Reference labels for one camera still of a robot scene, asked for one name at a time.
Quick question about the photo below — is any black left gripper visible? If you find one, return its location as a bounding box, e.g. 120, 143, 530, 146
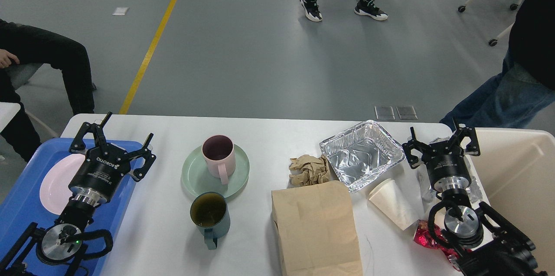
69, 112, 157, 204

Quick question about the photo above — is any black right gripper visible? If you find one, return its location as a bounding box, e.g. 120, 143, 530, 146
402, 117, 481, 193

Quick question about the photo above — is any green plate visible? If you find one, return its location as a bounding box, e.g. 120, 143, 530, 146
182, 144, 250, 200

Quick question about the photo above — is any pink mug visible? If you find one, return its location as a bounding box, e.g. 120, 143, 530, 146
202, 135, 236, 185

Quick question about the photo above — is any dark green mug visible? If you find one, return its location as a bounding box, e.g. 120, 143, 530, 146
190, 192, 231, 250

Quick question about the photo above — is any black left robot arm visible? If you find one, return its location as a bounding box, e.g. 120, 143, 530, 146
1, 113, 156, 276

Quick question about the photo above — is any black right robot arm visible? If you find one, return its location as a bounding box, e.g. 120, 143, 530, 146
402, 121, 547, 276

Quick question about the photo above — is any floor socket plate right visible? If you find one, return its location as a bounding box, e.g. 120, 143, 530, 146
396, 106, 418, 120

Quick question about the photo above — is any floor socket plate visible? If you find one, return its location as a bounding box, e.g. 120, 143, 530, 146
375, 106, 396, 121
396, 106, 418, 120

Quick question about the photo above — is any pink plate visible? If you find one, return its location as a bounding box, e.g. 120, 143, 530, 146
39, 154, 85, 215

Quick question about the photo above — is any floor socket plate left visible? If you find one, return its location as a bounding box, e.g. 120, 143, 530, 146
375, 106, 396, 121

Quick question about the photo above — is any white paper cup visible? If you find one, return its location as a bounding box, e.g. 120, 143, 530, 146
368, 179, 419, 231

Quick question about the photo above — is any beige plastic bin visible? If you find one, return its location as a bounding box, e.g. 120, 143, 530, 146
472, 128, 555, 276

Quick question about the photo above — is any person in blue jeans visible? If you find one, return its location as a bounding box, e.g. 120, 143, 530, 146
441, 0, 555, 130

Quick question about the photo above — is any aluminium foil tray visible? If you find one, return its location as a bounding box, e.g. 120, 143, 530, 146
319, 120, 405, 193

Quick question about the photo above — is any red foil wrapper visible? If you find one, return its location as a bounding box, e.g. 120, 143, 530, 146
414, 220, 460, 272

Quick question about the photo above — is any blue plastic tray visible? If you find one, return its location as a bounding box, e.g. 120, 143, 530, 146
0, 138, 141, 276

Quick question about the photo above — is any crumpled brown paper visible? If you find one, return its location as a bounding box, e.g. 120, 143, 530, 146
289, 154, 331, 187

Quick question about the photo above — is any white paper on floor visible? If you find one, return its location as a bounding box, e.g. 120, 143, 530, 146
112, 7, 129, 16

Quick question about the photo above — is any brown paper bag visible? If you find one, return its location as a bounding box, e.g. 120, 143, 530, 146
271, 181, 363, 276

